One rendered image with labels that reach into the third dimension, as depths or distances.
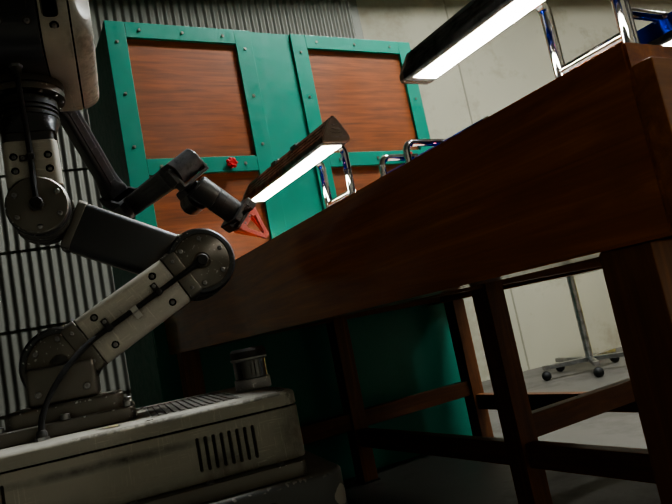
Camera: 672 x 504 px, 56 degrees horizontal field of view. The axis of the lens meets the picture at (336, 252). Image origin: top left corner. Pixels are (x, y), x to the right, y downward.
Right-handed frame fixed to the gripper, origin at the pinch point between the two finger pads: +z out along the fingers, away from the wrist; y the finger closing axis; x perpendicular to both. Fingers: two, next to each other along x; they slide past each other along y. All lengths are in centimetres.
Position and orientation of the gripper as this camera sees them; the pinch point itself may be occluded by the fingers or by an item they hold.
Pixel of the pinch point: (264, 234)
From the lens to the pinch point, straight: 151.7
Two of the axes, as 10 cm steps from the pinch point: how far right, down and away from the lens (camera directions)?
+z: 7.6, 5.6, 3.3
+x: -4.3, 8.1, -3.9
